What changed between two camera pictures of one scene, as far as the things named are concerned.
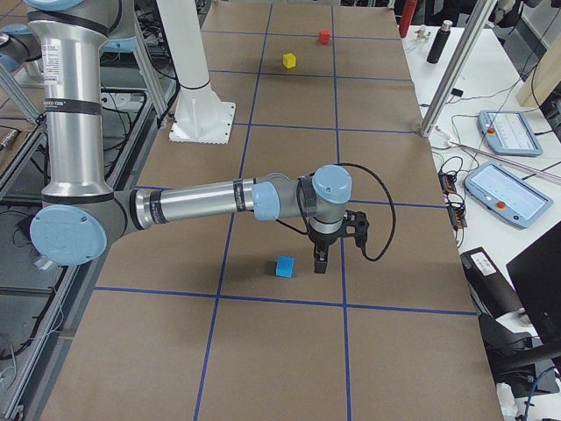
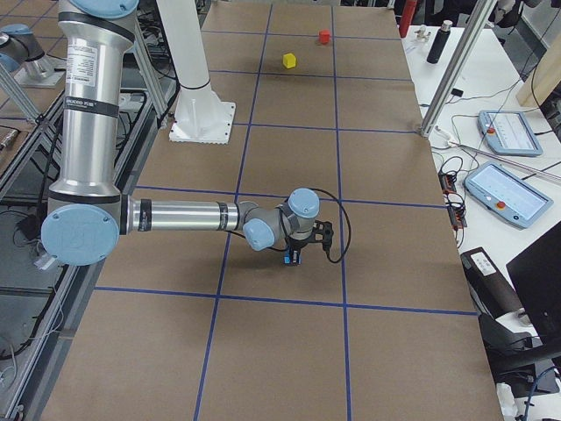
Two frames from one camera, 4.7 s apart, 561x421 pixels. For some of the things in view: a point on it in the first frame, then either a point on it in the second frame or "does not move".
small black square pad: x=457 y=92 does not move
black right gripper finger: x=316 y=259 -> x=287 y=253
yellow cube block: x=289 y=60 does not move
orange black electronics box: x=447 y=182 does not move
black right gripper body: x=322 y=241 -> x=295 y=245
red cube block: x=324 y=36 does not move
